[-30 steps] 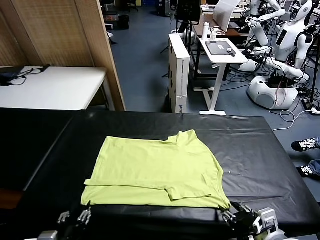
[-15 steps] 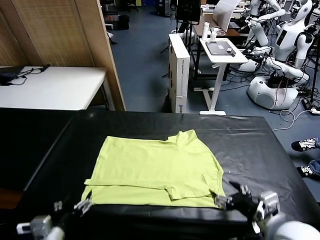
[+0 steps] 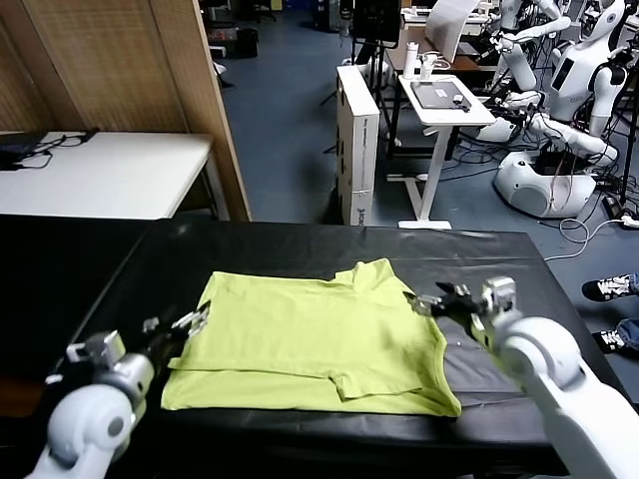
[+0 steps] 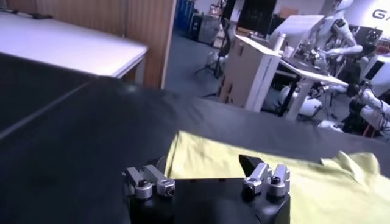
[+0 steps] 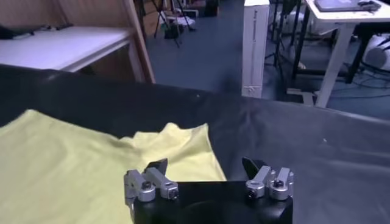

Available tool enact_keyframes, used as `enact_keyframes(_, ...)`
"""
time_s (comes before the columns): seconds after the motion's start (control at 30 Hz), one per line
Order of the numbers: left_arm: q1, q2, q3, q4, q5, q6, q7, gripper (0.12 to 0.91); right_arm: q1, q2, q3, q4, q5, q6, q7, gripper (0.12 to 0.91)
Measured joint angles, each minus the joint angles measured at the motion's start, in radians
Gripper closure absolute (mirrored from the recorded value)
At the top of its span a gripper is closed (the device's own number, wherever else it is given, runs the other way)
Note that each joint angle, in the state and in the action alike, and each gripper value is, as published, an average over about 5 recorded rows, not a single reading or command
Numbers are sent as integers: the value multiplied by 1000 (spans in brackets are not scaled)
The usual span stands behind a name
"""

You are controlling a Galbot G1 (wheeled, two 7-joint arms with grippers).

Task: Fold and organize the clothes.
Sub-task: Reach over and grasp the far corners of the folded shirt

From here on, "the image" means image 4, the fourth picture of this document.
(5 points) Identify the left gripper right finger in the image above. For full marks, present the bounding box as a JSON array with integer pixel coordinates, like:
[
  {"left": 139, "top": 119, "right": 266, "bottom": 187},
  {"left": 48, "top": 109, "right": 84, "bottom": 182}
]
[{"left": 238, "top": 154, "right": 291, "bottom": 197}]

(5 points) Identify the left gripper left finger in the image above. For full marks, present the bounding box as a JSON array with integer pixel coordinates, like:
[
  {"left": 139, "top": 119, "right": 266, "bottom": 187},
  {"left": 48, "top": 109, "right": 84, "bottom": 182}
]
[{"left": 121, "top": 156, "right": 177, "bottom": 200}]

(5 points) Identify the lime green t-shirt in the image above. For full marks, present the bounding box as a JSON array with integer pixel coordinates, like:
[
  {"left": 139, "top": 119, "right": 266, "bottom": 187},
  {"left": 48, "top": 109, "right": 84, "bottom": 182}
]
[{"left": 164, "top": 130, "right": 390, "bottom": 224}]

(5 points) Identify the white rounded robot base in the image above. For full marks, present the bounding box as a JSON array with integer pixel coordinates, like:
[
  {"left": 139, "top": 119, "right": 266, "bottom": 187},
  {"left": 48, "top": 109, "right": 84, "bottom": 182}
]
[{"left": 278, "top": 85, "right": 323, "bottom": 118}]

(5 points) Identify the tall white cardboard box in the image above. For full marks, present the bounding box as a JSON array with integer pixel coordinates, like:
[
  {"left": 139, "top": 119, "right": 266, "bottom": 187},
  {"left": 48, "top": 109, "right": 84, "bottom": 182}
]
[{"left": 218, "top": 33, "right": 282, "bottom": 113}]

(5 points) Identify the white height-adjustable desk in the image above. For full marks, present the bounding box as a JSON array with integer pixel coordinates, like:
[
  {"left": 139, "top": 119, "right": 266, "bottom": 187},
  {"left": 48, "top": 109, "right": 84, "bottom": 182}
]
[{"left": 278, "top": 57, "right": 350, "bottom": 121}]

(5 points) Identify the black tripod stand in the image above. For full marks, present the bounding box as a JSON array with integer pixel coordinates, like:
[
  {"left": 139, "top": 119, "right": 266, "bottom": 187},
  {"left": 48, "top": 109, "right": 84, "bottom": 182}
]
[{"left": 194, "top": 18, "right": 228, "bottom": 80}]

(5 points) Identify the tall white bottle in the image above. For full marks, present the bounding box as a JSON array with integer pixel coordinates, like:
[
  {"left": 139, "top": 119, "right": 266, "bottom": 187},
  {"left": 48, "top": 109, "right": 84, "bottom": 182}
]
[{"left": 272, "top": 32, "right": 287, "bottom": 52}]

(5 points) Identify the wooden partition screen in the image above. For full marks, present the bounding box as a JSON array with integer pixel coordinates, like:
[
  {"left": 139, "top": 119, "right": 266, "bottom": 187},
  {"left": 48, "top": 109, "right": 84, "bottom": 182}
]
[{"left": 7, "top": 0, "right": 177, "bottom": 89}]

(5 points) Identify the white curved panel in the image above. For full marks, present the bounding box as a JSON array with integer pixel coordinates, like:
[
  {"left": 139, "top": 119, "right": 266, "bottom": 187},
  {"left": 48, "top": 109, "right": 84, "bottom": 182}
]
[{"left": 271, "top": 14, "right": 325, "bottom": 58}]

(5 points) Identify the white humanoid robot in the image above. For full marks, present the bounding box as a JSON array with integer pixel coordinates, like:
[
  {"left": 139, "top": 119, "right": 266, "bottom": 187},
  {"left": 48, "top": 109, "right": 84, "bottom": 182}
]
[
  {"left": 318, "top": 53, "right": 390, "bottom": 144},
  {"left": 316, "top": 0, "right": 365, "bottom": 61}
]

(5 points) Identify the white table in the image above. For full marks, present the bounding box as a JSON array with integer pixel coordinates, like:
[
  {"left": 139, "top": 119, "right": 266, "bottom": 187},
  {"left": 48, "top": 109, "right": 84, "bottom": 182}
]
[{"left": 0, "top": 10, "right": 149, "bottom": 79}]

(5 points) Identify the black monitor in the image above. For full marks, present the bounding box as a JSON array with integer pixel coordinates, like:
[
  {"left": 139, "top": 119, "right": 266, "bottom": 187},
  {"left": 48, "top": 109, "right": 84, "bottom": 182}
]
[{"left": 236, "top": 0, "right": 278, "bottom": 37}]

